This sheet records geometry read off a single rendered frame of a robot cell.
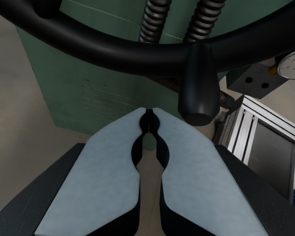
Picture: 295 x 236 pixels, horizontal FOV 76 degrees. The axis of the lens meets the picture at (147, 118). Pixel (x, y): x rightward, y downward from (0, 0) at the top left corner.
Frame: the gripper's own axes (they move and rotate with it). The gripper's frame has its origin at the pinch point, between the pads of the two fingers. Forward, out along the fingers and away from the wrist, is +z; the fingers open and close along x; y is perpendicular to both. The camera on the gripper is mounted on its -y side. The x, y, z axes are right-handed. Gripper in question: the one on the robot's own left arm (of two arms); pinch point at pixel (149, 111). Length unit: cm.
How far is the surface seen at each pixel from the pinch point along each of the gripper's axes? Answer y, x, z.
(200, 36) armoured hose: -2.9, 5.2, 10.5
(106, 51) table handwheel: -2.3, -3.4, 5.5
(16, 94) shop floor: 29, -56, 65
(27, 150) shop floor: 44, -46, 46
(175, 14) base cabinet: -4.2, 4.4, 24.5
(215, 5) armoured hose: -5.6, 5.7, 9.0
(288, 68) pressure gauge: 2.4, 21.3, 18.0
